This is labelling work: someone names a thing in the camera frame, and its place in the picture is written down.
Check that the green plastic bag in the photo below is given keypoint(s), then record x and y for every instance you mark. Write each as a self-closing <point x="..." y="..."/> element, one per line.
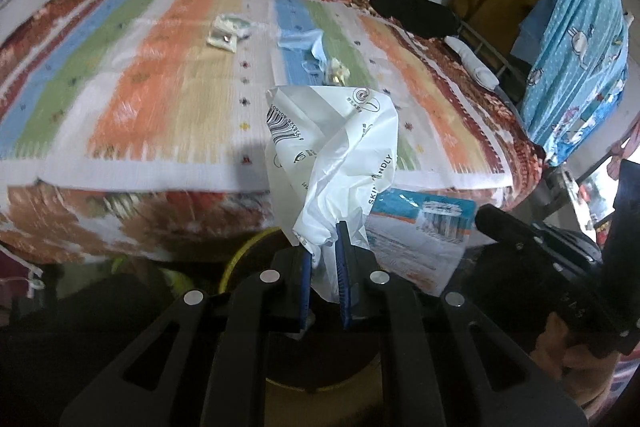
<point x="177" y="279"/>

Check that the person's right hand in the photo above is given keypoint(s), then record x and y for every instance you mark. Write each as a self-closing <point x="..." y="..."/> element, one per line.
<point x="565" y="347"/>

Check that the metal bed rail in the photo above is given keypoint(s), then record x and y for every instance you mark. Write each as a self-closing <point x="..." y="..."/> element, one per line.
<point x="492" y="49"/>

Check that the black cloth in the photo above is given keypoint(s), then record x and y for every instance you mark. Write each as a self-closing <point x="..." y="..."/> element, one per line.
<point x="415" y="14"/>

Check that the blue and white packet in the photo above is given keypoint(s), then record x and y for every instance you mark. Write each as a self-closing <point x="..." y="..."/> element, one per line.
<point x="425" y="217"/>

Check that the small green white packet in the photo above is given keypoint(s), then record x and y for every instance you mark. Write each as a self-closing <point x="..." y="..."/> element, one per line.
<point x="225" y="32"/>

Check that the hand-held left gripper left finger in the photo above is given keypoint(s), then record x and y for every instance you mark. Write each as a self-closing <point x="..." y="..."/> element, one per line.
<point x="304" y="292"/>

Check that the white rolled cloth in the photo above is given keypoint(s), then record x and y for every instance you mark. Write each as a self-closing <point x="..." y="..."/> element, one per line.
<point x="475" y="62"/>

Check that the clear plastic wrapper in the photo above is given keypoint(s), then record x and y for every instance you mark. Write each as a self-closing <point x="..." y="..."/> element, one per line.
<point x="305" y="44"/>

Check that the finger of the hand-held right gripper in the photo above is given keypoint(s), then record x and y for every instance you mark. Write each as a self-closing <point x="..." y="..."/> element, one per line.
<point x="500" y="222"/>

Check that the striped woven mat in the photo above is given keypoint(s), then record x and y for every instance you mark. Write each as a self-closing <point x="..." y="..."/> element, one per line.
<point x="150" y="82"/>

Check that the floral blanket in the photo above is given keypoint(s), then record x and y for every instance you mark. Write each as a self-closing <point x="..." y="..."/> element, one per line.
<point x="125" y="222"/>

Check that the gold foil wrapper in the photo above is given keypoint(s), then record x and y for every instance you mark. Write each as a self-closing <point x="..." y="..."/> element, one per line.
<point x="337" y="74"/>

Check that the white printed plastic bag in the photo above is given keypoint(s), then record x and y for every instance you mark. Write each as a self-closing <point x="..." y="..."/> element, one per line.
<point x="340" y="147"/>

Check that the black bin with gold rim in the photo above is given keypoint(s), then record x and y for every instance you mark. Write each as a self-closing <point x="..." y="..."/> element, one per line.
<point x="310" y="399"/>

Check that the blue printed cloth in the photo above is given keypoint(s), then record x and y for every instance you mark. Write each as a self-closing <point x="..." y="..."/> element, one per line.
<point x="575" y="57"/>

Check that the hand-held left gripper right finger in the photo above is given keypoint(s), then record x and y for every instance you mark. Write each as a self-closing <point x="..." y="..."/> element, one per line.
<point x="345" y="277"/>

